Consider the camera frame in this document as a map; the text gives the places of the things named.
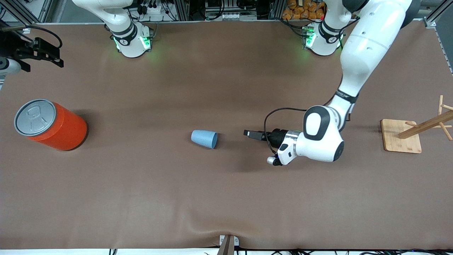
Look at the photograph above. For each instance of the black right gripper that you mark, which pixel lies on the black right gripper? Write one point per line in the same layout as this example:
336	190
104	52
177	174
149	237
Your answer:
22	52

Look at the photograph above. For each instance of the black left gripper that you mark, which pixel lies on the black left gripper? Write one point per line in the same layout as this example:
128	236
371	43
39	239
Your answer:
276	136

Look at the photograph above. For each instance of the light blue plastic cup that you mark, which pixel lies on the light blue plastic cup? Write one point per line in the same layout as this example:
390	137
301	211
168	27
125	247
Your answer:
201	137

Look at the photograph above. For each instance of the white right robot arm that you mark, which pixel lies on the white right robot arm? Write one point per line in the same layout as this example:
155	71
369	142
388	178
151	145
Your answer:
124	32

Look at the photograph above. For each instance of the orange can with grey lid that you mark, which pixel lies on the orange can with grey lid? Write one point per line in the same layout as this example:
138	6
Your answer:
60	127

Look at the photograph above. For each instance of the white power strip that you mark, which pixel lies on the white power strip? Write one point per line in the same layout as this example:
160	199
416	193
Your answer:
152	10

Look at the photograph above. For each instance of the white terminal block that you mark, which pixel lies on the white terminal block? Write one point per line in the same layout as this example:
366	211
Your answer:
237	16

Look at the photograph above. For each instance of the brown table cloth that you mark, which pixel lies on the brown table cloth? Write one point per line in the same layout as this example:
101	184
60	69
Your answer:
141	184

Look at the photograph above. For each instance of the pile of orange snacks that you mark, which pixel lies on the pile of orange snacks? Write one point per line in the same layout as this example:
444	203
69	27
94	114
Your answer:
300	14

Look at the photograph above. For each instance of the wooden mug tree stand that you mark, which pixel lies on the wooden mug tree stand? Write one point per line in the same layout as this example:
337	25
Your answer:
400	140

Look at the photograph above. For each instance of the aluminium frame beam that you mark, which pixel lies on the aluminium frame beam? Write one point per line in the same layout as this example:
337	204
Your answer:
17	12

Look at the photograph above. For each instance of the metal bracket with brown post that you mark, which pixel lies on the metal bracket with brown post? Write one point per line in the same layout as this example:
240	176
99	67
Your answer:
226	248

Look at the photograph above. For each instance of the aluminium frame post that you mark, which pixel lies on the aluminium frame post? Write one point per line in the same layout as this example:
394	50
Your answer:
182	10
277	9

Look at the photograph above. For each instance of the aluminium frame corner bracket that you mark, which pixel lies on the aluminium frame corner bracket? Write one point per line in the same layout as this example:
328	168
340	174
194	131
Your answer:
430	23

